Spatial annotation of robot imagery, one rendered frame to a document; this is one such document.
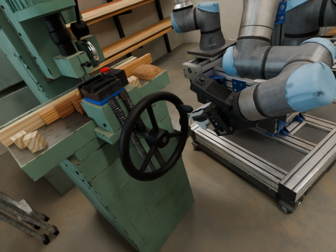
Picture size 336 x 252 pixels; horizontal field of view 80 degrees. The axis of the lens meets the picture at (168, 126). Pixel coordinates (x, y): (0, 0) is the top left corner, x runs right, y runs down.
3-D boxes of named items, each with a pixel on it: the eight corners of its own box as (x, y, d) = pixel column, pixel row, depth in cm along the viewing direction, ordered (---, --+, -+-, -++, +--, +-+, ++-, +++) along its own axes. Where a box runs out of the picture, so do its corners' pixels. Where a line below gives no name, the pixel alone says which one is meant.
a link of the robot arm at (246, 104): (247, 96, 39) (264, 74, 42) (230, 102, 43) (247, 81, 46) (267, 125, 40) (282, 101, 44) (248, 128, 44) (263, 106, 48)
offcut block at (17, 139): (34, 141, 62) (26, 132, 59) (21, 150, 59) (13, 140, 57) (30, 138, 64) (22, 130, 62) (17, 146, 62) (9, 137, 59)
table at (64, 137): (45, 199, 49) (30, 184, 46) (15, 157, 69) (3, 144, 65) (188, 84, 80) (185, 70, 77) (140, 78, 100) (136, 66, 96)
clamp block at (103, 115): (112, 134, 59) (99, 109, 54) (90, 124, 68) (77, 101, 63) (147, 108, 67) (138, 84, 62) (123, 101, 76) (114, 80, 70)
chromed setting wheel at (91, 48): (100, 70, 86) (86, 40, 79) (86, 68, 94) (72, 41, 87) (105, 67, 87) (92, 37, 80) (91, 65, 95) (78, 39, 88)
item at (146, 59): (47, 125, 69) (40, 115, 66) (45, 123, 70) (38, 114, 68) (152, 61, 96) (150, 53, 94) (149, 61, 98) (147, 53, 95)
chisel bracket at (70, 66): (80, 82, 69) (67, 59, 64) (64, 79, 78) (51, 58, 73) (97, 73, 73) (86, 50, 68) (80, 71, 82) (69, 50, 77)
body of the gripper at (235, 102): (215, 137, 55) (252, 132, 44) (197, 113, 53) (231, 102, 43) (229, 120, 58) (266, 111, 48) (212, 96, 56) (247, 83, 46)
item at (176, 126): (183, 143, 98) (180, 131, 94) (165, 136, 106) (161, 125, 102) (193, 133, 103) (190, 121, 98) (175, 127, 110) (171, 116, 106)
